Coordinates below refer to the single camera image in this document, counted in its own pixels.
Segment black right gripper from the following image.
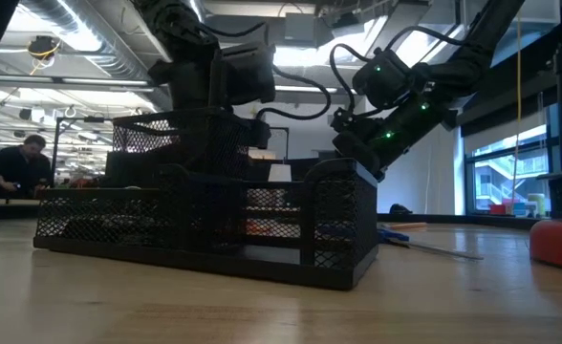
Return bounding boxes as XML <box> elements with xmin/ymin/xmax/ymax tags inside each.
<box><xmin>333</xmin><ymin>107</ymin><xmax>428</xmax><ymax>182</ymax></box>

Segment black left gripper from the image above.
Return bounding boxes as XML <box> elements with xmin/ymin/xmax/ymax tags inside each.
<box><xmin>147</xmin><ymin>59</ymin><xmax>251</xmax><ymax>154</ymax></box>

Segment short orange pencil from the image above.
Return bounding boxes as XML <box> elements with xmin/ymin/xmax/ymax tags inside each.
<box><xmin>380</xmin><ymin>221</ymin><xmax>429</xmax><ymax>232</ymax></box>

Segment blue handled scissors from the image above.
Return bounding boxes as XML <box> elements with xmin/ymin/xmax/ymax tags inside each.
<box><xmin>376</xmin><ymin>227</ymin><xmax>484</xmax><ymax>262</ymax></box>

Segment red eraser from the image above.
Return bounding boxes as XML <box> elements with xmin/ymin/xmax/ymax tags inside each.
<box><xmin>245</xmin><ymin>218</ymin><xmax>302</xmax><ymax>239</ymax></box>

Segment black mesh desk organizer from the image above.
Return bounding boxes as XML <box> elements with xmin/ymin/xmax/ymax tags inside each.
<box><xmin>32</xmin><ymin>107</ymin><xmax>380</xmax><ymax>291</ymax></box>

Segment long ceiling light bar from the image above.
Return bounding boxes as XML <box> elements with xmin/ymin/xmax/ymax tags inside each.
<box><xmin>274</xmin><ymin>84</ymin><xmax>358</xmax><ymax>96</ymax></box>

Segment black ceiling device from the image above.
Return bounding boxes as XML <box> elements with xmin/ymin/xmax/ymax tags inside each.
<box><xmin>26</xmin><ymin>34</ymin><xmax>62</xmax><ymax>62</ymax></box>

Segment pale green container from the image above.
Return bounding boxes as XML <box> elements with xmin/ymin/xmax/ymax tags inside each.
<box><xmin>528</xmin><ymin>192</ymin><xmax>547</xmax><ymax>216</ymax></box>

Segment person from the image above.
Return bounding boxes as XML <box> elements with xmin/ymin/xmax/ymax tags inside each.
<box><xmin>0</xmin><ymin>134</ymin><xmax>53</xmax><ymax>198</ymax></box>

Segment red desk lamp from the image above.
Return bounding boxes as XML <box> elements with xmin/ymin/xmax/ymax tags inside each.
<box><xmin>529</xmin><ymin>218</ymin><xmax>562</xmax><ymax>273</ymax></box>

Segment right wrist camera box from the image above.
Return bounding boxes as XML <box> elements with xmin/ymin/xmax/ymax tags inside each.
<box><xmin>330</xmin><ymin>107</ymin><xmax>361</xmax><ymax>134</ymax></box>

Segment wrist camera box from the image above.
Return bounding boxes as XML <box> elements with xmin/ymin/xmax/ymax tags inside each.
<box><xmin>330</xmin><ymin>107</ymin><xmax>361</xmax><ymax>134</ymax></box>
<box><xmin>249</xmin><ymin>118</ymin><xmax>272</xmax><ymax>150</ymax></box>

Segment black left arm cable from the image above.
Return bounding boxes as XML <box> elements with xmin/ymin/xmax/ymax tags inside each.
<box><xmin>255</xmin><ymin>64</ymin><xmax>334</xmax><ymax>121</ymax></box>

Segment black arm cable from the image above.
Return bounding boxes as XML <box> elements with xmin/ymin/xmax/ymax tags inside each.
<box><xmin>255</xmin><ymin>64</ymin><xmax>334</xmax><ymax>121</ymax></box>
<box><xmin>328</xmin><ymin>26</ymin><xmax>471</xmax><ymax>114</ymax></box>

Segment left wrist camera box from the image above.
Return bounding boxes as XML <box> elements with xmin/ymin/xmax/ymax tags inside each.
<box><xmin>249</xmin><ymin>118</ymin><xmax>272</xmax><ymax>150</ymax></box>

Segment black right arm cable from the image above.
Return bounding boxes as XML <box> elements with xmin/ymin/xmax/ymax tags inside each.
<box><xmin>328</xmin><ymin>26</ymin><xmax>471</xmax><ymax>114</ymax></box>

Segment black stand bracket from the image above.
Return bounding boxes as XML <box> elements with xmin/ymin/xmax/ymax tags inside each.
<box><xmin>266</xmin><ymin>126</ymin><xmax>291</xmax><ymax>161</ymax></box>

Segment black table frame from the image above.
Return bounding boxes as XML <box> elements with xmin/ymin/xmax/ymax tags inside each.
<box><xmin>378</xmin><ymin>213</ymin><xmax>540</xmax><ymax>230</ymax></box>

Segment yellow hanging rope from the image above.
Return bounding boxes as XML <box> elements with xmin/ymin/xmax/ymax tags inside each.
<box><xmin>512</xmin><ymin>13</ymin><xmax>522</xmax><ymax>202</ymax></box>

